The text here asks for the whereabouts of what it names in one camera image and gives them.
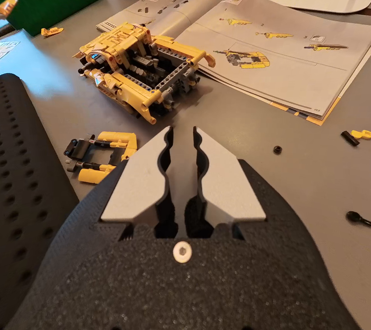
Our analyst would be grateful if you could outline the scattered small brick pins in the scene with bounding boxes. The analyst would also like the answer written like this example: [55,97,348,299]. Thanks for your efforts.
[340,130,371,146]

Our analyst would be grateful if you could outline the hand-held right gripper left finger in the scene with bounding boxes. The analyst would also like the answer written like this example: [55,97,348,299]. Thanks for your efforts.
[100,126,178,238]

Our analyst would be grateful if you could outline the yellow toy brick car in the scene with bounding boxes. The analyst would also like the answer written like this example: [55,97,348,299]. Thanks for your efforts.
[72,22,216,125]

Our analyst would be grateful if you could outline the printed paper sheet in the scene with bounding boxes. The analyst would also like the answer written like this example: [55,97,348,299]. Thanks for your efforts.
[0,41,21,60]

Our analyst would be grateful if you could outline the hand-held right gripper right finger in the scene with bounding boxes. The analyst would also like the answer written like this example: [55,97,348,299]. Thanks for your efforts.
[193,126,266,233]

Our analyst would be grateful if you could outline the open instruction booklet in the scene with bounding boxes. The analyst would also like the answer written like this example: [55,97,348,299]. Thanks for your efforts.
[96,0,371,126]

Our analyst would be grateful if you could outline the black ball-ended pin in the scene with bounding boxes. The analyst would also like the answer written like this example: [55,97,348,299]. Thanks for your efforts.
[346,211,371,226]

